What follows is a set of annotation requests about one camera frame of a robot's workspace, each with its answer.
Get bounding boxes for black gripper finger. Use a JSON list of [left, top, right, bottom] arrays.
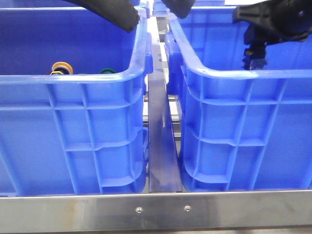
[[162, 0, 195, 19], [67, 0, 140, 33]]

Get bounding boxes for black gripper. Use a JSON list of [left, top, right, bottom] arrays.
[[233, 0, 312, 45]]

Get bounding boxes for dark red mushroom push button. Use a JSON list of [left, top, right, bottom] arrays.
[[242, 24, 268, 70]]

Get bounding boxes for blue bin far left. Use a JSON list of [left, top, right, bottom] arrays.
[[131, 0, 150, 19]]

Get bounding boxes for distant blue crate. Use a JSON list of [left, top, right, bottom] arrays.
[[153, 0, 170, 16]]

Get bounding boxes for green mushroom push button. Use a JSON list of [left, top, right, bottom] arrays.
[[100, 68, 116, 74]]

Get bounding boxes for blue plastic target bin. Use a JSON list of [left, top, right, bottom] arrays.
[[165, 6, 312, 192]]

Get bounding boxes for blue plastic source bin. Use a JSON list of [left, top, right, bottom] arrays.
[[0, 7, 153, 197]]

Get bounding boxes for steel front shelf rail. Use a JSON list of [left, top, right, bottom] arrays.
[[0, 190, 312, 233]]

